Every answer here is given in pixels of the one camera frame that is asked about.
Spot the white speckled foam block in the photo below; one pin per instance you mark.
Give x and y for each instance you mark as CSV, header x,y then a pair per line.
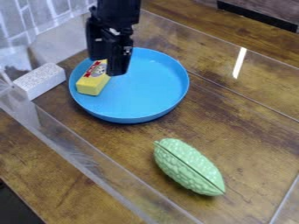
x,y
41,80

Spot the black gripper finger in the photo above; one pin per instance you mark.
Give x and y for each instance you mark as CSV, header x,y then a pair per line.
x,y
97,40
118,52

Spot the clear acrylic enclosure wall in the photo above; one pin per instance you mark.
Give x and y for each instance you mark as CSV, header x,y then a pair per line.
x,y
85,171

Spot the green bitter gourd toy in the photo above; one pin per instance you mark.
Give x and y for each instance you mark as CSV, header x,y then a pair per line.
x,y
183,163

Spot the dark baseboard strip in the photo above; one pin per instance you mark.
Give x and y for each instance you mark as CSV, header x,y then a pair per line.
x,y
277,22

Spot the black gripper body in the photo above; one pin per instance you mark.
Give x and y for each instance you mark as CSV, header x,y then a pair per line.
x,y
117,14

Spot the yellow butter block toy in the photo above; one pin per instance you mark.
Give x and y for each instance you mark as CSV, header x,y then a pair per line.
x,y
94,79

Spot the blue round tray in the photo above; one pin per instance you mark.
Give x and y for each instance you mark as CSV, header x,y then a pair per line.
x,y
143,94

